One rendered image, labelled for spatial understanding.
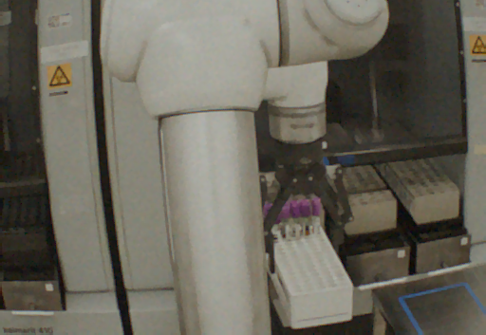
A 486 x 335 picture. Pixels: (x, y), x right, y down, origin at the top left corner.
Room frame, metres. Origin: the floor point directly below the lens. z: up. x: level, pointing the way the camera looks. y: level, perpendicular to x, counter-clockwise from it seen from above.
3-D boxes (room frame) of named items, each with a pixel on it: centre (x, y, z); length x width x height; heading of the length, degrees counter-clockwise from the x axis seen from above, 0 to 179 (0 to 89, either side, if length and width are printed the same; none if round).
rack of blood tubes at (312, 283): (1.71, -0.09, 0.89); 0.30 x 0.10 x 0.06; 7
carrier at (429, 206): (2.09, -0.39, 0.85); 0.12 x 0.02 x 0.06; 96
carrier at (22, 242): (1.98, 0.46, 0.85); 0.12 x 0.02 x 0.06; 98
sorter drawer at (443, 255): (2.32, -0.36, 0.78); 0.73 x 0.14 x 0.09; 7
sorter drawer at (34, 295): (2.22, 0.49, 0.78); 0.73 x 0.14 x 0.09; 7
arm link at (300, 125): (1.75, -0.09, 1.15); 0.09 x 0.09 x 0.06
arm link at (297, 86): (1.75, -0.07, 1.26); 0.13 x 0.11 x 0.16; 94
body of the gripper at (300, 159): (1.75, -0.09, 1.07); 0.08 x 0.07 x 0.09; 97
